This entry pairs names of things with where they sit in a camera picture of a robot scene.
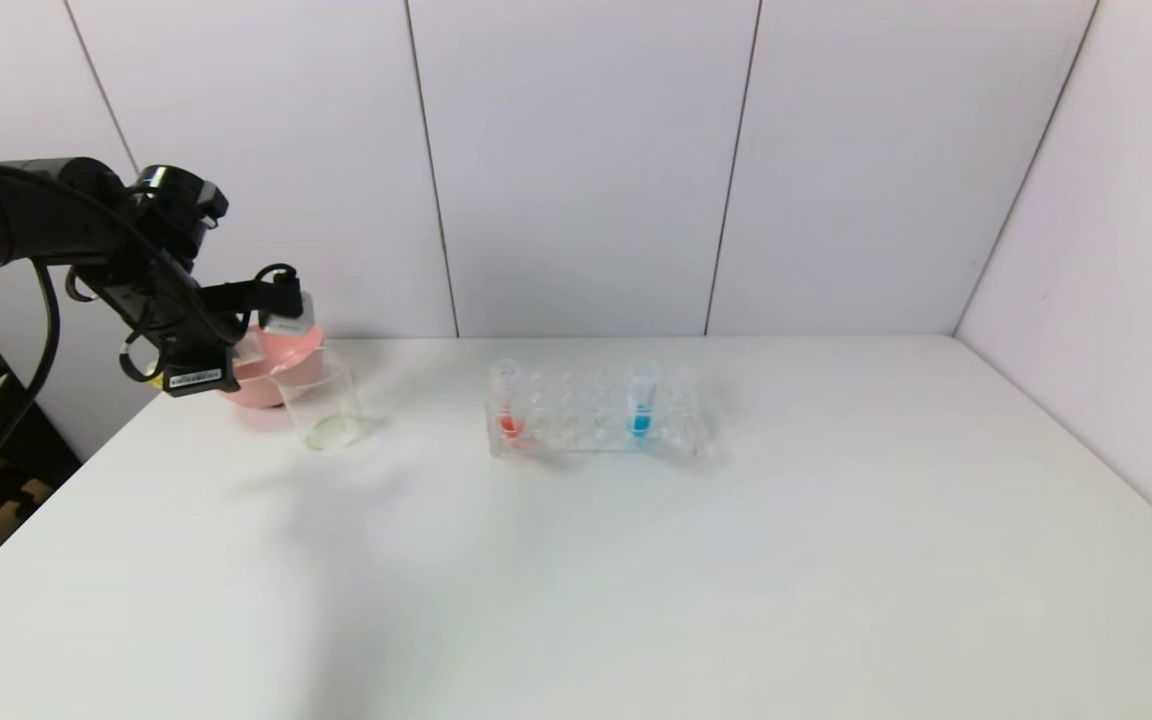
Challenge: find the pink bowl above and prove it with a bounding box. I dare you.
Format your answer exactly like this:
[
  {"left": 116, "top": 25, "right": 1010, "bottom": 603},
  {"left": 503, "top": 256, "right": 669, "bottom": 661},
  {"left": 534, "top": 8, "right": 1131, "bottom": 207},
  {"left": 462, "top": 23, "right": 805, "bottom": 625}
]
[{"left": 219, "top": 324, "right": 328, "bottom": 411}]

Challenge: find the left wrist camera unit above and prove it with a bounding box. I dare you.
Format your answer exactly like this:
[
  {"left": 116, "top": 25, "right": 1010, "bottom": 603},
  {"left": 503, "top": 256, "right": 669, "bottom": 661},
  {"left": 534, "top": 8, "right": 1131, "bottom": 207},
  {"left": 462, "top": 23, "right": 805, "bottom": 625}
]
[{"left": 131, "top": 164, "right": 231, "bottom": 264}]

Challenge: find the clear acrylic test tube rack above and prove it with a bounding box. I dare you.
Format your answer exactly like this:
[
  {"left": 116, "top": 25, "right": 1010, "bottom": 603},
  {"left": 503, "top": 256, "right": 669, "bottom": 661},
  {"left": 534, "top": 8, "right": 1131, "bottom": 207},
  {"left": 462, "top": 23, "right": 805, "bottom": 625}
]
[{"left": 485, "top": 362, "right": 700, "bottom": 460}]

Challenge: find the clear glass beaker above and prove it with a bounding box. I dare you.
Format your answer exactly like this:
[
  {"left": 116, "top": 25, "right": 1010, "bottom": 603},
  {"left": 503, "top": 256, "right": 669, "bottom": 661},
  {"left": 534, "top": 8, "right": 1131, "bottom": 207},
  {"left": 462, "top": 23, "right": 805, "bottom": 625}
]
[{"left": 273, "top": 347, "right": 370, "bottom": 454}]

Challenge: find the test tube with red pigment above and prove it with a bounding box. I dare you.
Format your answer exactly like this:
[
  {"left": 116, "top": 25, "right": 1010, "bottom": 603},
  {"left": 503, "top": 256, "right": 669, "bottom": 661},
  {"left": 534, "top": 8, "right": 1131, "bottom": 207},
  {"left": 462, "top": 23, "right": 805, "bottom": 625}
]
[{"left": 495, "top": 360, "right": 528, "bottom": 440}]

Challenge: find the test tube with blue pigment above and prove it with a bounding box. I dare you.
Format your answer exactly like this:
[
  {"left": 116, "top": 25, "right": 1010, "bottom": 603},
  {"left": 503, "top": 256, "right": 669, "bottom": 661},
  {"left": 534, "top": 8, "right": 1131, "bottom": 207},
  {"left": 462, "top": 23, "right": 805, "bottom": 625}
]
[{"left": 625, "top": 360, "right": 658, "bottom": 438}]

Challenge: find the thin black camera cable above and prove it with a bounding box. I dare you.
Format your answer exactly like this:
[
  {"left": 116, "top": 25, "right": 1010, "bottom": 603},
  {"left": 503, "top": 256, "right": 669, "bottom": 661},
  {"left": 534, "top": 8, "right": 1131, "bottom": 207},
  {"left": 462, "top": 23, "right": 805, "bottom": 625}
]
[{"left": 0, "top": 135, "right": 192, "bottom": 306}]

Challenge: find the test tube with yellow pigment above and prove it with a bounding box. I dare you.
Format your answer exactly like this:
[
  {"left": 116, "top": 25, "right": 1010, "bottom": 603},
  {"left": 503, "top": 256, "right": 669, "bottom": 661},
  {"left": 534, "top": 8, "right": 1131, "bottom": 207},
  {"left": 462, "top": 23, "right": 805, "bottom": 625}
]
[{"left": 236, "top": 289, "right": 324, "bottom": 367}]

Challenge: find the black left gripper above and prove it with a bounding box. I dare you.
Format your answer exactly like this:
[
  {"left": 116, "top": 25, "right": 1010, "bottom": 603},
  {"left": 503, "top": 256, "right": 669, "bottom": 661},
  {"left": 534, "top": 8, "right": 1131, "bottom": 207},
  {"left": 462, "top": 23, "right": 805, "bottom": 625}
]
[{"left": 132, "top": 284, "right": 266, "bottom": 398}]

